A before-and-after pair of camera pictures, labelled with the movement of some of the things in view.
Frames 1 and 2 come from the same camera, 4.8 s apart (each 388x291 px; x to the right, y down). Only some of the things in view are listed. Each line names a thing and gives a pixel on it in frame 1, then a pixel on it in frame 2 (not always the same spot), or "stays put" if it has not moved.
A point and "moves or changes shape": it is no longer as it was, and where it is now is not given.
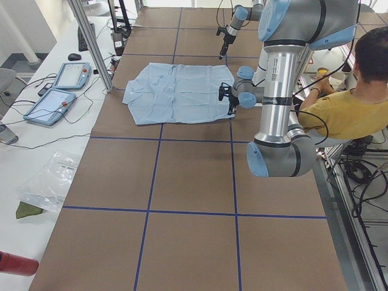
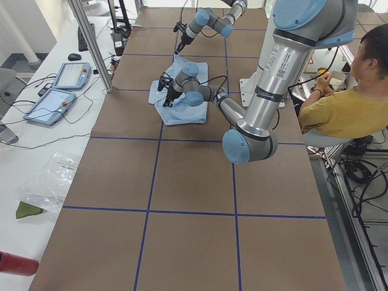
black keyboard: (82, 44) stays put
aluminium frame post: (92, 43) stays put
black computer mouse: (73, 57) stays put
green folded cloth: (24, 209) stays put
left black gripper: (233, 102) → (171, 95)
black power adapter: (48, 85) stays put
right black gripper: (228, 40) → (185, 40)
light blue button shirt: (165, 93) moves or changes shape
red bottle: (11, 264) stays put
